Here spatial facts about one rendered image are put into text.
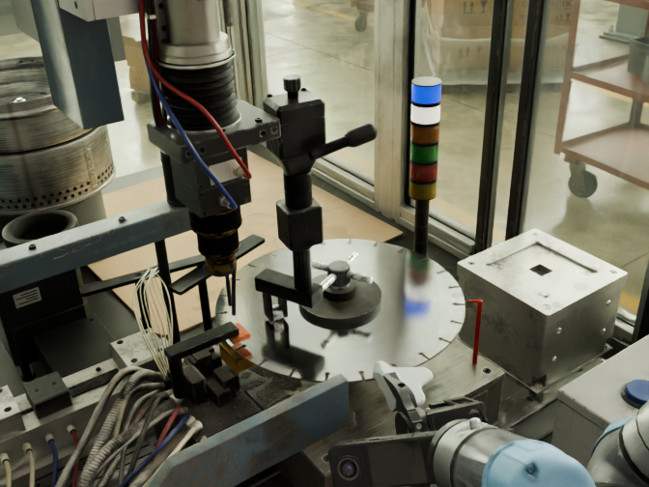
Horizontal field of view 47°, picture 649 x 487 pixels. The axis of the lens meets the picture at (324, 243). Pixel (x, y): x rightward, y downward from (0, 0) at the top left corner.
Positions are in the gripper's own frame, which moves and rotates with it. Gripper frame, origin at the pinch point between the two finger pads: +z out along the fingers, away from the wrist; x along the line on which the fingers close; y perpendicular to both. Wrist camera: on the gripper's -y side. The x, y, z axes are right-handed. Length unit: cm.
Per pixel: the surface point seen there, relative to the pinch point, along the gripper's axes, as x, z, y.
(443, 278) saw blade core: 15.5, 12.0, 15.6
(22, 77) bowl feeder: 67, 72, -42
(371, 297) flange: 14.8, 9.5, 4.2
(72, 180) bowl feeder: 43, 58, -34
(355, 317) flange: 12.7, 6.8, 0.9
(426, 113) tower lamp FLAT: 40.1, 19.7, 20.3
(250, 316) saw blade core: 14.8, 12.1, -11.6
